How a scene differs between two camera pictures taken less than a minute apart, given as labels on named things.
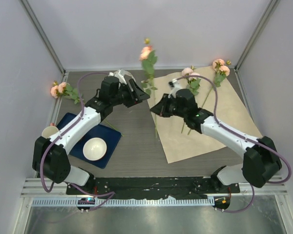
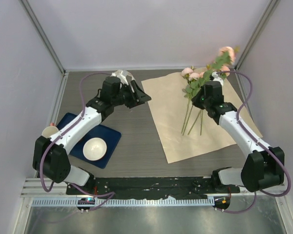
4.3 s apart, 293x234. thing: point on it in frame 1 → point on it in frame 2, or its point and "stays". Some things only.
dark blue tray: x=110 y=135 stays
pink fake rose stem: x=62 y=88 → x=227 y=56
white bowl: x=94 y=148 stays
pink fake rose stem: x=149 y=59 → x=195 y=81
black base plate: x=145 y=187 stays
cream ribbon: x=120 y=73 stays
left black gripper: x=136 y=96 stays
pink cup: x=50 y=130 stays
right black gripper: x=160 y=108 → x=195 y=100
